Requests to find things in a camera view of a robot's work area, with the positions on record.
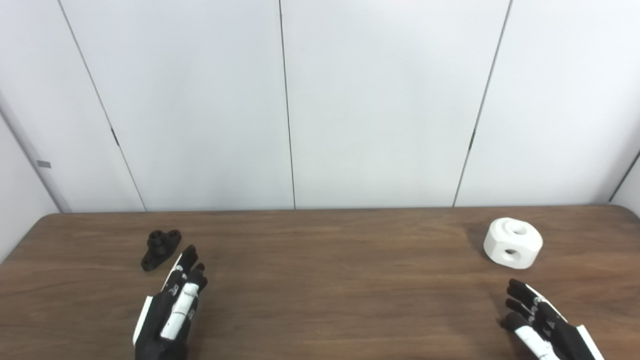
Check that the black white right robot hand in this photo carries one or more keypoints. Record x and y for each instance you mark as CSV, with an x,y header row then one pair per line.
x,y
550,325

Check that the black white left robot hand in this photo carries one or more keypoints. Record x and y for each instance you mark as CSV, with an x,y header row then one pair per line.
x,y
165,310

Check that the black flanged holder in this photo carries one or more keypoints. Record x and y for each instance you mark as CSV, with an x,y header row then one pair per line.
x,y
157,247

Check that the round white block with holes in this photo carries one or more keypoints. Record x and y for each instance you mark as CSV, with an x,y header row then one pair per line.
x,y
500,242

